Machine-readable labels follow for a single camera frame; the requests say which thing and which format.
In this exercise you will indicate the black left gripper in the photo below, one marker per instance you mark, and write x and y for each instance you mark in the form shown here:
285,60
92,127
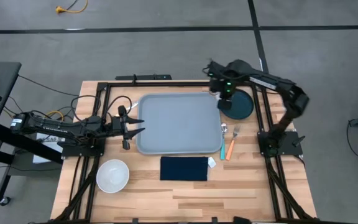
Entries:
120,126

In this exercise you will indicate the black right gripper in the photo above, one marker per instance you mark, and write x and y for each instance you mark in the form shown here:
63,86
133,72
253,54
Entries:
228,93

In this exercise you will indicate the dark teal plate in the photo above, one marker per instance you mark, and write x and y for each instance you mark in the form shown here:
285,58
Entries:
242,105

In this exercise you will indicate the white ribbed bowl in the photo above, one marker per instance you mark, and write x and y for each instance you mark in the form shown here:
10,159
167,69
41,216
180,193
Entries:
113,176

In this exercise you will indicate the navy cloth napkin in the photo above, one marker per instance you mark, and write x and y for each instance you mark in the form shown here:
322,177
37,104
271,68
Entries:
183,168

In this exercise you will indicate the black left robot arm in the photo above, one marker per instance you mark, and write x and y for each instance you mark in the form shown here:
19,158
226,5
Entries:
57,126

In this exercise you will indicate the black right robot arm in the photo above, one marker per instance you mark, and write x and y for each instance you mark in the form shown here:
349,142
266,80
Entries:
266,79

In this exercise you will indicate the grey plastic tray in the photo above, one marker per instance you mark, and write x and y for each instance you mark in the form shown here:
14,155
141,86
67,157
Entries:
179,124

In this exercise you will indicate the white paper sheet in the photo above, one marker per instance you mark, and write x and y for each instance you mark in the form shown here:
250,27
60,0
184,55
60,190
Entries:
47,138

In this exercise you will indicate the black desk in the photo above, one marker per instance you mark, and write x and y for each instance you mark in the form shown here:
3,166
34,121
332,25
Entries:
2,77

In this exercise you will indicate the black camera bar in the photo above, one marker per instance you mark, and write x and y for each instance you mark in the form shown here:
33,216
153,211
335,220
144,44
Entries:
148,77

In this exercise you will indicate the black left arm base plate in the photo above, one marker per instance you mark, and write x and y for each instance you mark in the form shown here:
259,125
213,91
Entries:
82,151

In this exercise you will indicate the black aluminium table frame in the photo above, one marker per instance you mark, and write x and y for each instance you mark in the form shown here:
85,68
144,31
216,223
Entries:
166,84

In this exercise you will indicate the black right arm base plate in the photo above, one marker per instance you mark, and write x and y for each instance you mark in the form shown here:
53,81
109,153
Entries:
291,146

